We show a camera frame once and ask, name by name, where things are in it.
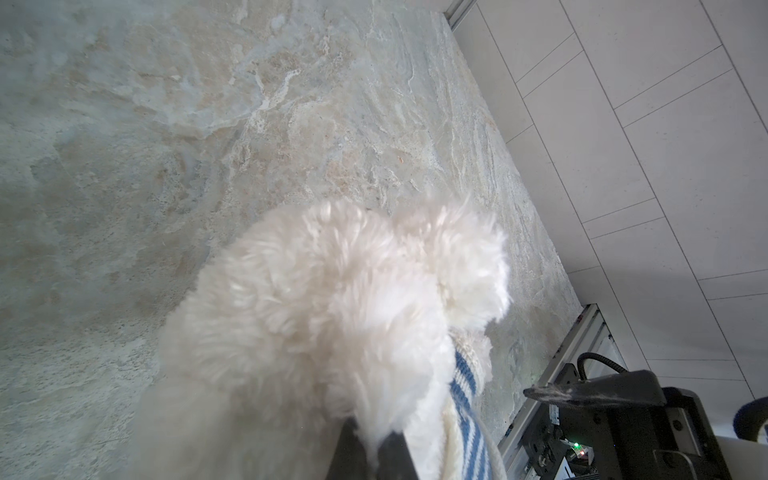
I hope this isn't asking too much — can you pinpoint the right green circuit board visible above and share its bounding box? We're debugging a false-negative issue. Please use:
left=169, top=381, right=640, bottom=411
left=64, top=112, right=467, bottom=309
left=521, top=404, right=600, bottom=479

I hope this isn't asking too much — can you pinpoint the white plush teddy bear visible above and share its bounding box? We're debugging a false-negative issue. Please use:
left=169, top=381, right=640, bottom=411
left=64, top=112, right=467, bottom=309
left=126, top=200, right=511, bottom=479

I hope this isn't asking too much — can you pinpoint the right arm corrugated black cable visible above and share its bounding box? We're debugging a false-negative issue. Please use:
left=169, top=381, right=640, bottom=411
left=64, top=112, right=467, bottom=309
left=575, top=351, right=628, bottom=382

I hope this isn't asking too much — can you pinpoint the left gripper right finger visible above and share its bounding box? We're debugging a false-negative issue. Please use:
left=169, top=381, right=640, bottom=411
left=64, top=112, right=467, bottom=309
left=375, top=432, right=419, bottom=480

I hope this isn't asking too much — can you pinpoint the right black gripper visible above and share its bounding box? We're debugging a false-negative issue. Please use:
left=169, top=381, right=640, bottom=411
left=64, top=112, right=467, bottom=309
left=524, top=370, right=732, bottom=479

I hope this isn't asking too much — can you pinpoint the blue white striped knit sweater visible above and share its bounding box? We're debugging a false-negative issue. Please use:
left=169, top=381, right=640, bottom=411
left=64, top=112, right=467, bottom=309
left=441, top=331, right=507, bottom=479

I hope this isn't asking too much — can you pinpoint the right corner aluminium profile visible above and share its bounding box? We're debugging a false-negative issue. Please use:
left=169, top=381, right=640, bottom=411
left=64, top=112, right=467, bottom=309
left=444, top=0, right=477, bottom=31

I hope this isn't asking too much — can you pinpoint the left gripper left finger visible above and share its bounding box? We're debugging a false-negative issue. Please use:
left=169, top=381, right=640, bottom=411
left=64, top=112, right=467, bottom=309
left=325, top=418, right=369, bottom=480

